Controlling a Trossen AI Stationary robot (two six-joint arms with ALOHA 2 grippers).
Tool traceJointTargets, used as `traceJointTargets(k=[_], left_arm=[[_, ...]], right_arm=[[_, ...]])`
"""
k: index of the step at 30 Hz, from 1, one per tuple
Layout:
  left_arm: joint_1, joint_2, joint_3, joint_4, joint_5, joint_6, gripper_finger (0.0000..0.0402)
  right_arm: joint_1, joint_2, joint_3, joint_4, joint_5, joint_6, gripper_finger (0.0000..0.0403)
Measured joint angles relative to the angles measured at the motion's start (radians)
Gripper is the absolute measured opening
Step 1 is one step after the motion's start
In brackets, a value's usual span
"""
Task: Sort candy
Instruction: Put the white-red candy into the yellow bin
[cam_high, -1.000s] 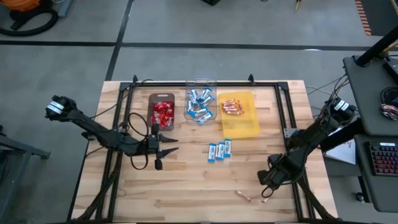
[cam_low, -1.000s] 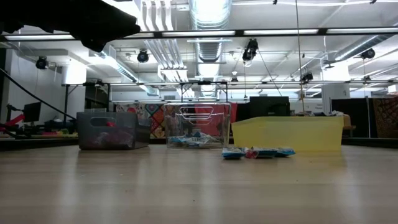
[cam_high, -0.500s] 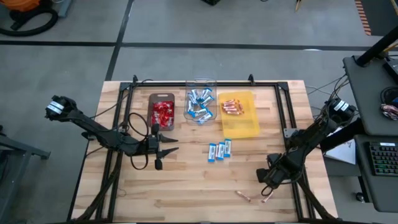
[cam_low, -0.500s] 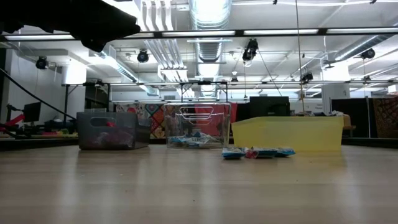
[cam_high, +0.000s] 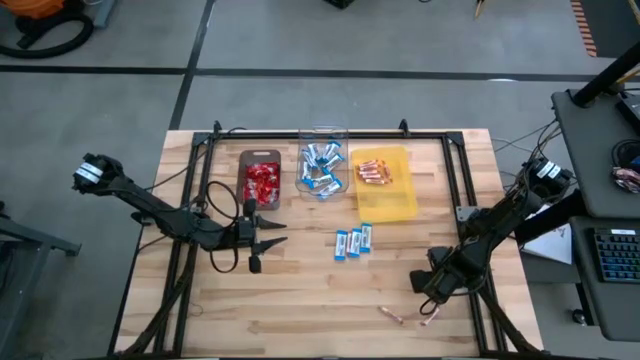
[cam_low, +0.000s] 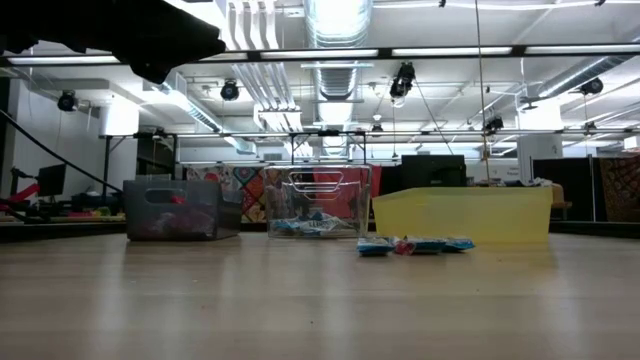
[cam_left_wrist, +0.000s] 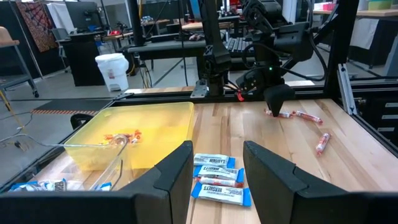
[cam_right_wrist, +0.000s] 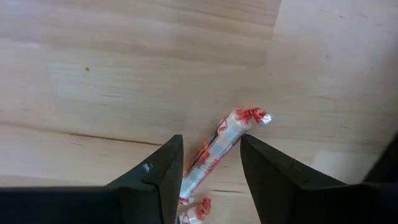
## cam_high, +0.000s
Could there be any black monitor base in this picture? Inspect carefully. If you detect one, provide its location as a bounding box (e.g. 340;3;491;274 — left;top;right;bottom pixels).
614;92;640;134

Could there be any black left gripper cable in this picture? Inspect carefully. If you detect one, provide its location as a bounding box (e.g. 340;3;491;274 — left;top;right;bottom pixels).
204;179;241;275

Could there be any black stand pole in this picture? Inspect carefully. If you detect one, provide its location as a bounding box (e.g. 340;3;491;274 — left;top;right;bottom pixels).
571;42;640;109

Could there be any dark smoky plastic bin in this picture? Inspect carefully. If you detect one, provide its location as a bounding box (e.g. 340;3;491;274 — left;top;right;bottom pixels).
238;148;283;211

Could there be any orange vacuum cleaner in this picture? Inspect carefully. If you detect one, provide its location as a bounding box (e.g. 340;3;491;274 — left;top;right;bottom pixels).
12;0;69;20

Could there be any grey keyboard desk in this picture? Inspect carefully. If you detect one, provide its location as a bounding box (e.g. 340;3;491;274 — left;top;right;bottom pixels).
569;215;640;342

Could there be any grey vacuum attachment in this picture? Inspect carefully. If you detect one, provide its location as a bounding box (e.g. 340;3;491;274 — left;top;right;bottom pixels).
92;0;117;29

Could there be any candy wrapper pile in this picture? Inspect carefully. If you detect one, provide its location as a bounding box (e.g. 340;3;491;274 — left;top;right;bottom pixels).
612;166;640;195

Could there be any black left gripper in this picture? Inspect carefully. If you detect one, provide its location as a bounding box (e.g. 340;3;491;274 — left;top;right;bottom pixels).
227;197;290;275

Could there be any white paper sheet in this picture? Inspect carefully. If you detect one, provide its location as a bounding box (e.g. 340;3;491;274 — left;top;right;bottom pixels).
519;202;574;266

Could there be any backlit black keyboard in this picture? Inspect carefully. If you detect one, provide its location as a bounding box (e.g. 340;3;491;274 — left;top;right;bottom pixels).
593;228;640;285

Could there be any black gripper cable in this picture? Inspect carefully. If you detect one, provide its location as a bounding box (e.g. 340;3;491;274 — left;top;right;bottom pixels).
204;179;241;275
418;294;454;317

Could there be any clear plastic bin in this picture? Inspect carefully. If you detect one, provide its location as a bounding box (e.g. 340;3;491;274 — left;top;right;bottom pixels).
294;127;350;201

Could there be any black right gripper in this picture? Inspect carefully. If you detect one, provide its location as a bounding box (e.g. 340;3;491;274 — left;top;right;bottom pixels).
408;244;489;305

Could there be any yellow plastic bin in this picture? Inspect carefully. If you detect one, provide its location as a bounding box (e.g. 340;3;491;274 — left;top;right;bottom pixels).
349;144;420;225

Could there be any black aluminium table frame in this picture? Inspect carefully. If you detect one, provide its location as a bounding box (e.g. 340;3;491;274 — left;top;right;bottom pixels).
107;119;544;360

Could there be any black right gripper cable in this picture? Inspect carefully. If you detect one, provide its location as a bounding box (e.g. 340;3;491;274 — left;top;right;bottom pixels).
418;294;454;317

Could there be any black coiled cable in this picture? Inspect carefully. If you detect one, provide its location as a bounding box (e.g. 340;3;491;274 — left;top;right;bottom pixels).
610;138;640;169

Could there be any grey metal cart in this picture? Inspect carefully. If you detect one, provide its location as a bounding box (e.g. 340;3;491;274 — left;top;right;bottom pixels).
0;199;84;360

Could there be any grey desk top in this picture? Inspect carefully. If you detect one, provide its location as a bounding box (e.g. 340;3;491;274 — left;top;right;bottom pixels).
551;88;640;220

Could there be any black vacuum hose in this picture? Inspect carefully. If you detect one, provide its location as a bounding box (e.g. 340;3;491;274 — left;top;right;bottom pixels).
0;12;96;60

